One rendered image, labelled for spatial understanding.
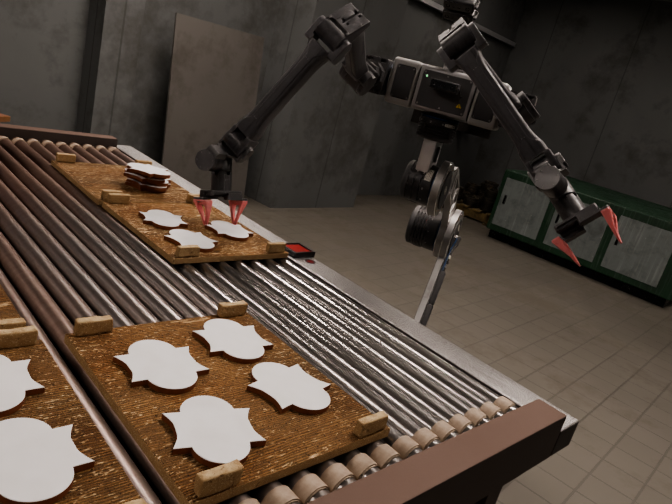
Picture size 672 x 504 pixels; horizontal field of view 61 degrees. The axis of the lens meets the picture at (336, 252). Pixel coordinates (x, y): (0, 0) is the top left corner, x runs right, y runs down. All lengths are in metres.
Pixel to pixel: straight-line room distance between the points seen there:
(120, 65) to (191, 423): 4.19
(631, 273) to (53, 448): 6.35
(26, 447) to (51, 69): 4.28
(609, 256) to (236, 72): 4.28
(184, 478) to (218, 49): 4.69
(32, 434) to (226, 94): 4.68
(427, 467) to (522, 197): 6.34
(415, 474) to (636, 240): 6.01
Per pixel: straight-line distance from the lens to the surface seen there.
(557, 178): 1.36
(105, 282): 1.27
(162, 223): 1.57
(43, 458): 0.76
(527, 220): 7.07
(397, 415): 1.01
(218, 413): 0.85
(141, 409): 0.85
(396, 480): 0.81
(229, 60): 5.31
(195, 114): 5.13
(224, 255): 1.45
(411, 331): 1.35
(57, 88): 4.95
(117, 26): 4.81
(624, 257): 6.76
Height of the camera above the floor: 1.43
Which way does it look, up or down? 17 degrees down
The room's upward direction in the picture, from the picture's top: 15 degrees clockwise
